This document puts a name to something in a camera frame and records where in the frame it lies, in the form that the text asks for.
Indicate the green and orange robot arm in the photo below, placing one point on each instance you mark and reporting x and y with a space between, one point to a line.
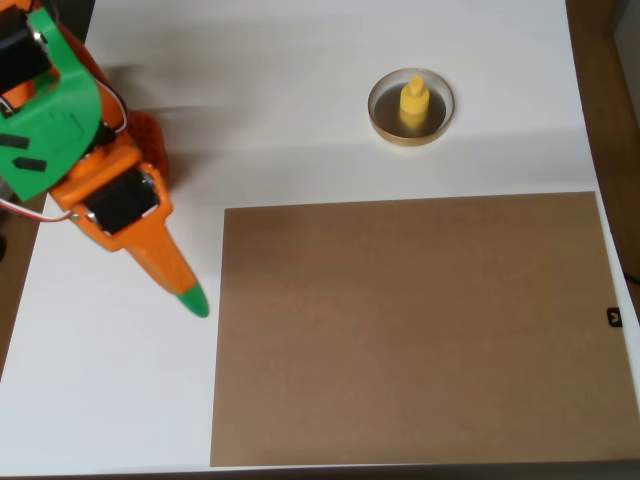
55 130

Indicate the orange gripper black servo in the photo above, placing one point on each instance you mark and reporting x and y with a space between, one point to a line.
121 204

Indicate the small yellow knob piece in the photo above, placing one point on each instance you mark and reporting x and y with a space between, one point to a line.
414 105

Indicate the small black clip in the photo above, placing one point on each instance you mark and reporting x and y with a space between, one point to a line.
614 317

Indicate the round wooden ring dish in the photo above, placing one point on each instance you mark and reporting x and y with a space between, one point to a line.
385 135

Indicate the brown fibreboard sheet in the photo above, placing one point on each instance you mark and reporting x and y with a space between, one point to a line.
410 330

